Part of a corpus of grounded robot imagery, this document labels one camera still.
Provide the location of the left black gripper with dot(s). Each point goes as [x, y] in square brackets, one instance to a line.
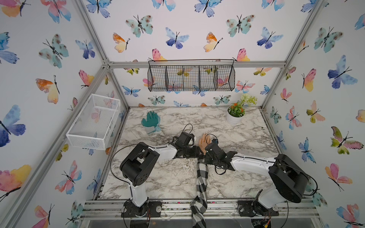
[195, 152]

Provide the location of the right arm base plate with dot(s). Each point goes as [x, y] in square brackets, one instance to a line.
[252, 208]

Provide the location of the potted plant white pot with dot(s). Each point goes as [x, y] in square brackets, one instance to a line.
[236, 111]

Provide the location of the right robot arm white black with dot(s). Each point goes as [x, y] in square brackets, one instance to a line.
[289, 181]

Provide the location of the black wire wall basket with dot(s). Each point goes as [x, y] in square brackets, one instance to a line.
[191, 75]

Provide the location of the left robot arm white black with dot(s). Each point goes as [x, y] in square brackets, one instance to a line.
[138, 165]

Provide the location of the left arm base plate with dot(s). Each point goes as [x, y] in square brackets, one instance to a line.
[151, 209]

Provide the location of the aluminium front rail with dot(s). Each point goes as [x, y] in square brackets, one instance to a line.
[186, 209]

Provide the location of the mannequin hand flesh coloured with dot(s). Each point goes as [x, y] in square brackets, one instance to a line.
[204, 141]

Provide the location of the white mesh wall basket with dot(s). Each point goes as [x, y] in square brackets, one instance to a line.
[93, 126]

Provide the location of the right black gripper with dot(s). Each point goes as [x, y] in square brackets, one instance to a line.
[206, 158]

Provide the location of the green rubber glove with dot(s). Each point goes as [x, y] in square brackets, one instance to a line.
[151, 122]

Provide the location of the black white plaid sleeve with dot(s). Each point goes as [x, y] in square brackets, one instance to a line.
[200, 193]

